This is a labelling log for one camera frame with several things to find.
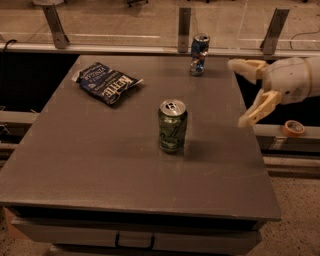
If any orange tape roll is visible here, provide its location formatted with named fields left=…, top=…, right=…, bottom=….
left=283, top=120, right=305, bottom=137

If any black cable at left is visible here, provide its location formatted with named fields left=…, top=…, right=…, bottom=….
left=0, top=38, right=18, bottom=88

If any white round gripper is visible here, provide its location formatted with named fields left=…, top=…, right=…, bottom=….
left=227, top=57, right=313, bottom=128

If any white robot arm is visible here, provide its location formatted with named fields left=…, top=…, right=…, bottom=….
left=228, top=57, right=320, bottom=128

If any green crushed soda can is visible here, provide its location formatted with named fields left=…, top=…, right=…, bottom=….
left=158, top=99, right=188, bottom=153

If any blue energy drink can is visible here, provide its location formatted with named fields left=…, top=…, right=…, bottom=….
left=189, top=33, right=210, bottom=76

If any left metal railing bracket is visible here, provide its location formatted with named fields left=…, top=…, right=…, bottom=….
left=32, top=0, right=69, bottom=49

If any blue Kettle chip bag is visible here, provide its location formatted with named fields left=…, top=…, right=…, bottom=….
left=72, top=62, right=143, bottom=106

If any middle metal railing bracket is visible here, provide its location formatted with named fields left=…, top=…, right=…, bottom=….
left=178, top=8, right=191, bottom=53

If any grey drawer with black handle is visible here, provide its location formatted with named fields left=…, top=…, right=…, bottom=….
left=11, top=217, right=261, bottom=256

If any right metal railing bracket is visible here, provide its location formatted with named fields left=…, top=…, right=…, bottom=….
left=260, top=8, right=290, bottom=55

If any metal railing bracket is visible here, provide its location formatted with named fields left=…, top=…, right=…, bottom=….
left=32, top=0, right=69, bottom=49
left=178, top=8, right=191, bottom=53
left=260, top=8, right=290, bottom=55

